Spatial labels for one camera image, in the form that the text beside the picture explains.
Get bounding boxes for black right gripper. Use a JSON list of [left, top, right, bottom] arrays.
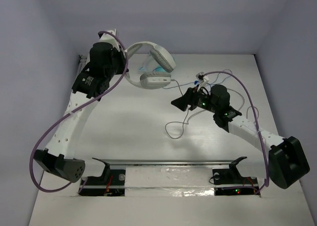
[[171, 84, 218, 113]]

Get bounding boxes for white grey over-ear headphones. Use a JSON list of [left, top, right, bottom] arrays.
[[125, 41, 176, 90]]

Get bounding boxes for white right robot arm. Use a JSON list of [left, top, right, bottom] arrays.
[[171, 85, 310, 189]]

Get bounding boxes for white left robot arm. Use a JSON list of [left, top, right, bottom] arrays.
[[29, 42, 126, 183]]

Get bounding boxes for teal cat-ear headphones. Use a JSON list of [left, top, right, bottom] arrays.
[[138, 53, 164, 74]]

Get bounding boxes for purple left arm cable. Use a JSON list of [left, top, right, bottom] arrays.
[[29, 30, 131, 193]]

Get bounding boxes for aluminium side rail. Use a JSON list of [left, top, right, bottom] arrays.
[[72, 55, 88, 89]]

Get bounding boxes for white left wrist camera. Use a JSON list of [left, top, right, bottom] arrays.
[[98, 28, 122, 51]]

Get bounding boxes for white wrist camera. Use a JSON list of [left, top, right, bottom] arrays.
[[98, 28, 122, 51], [196, 72, 209, 91]]

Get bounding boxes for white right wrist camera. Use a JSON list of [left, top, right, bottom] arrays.
[[196, 72, 209, 91]]

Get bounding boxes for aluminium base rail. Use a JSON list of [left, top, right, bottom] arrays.
[[85, 158, 233, 167]]

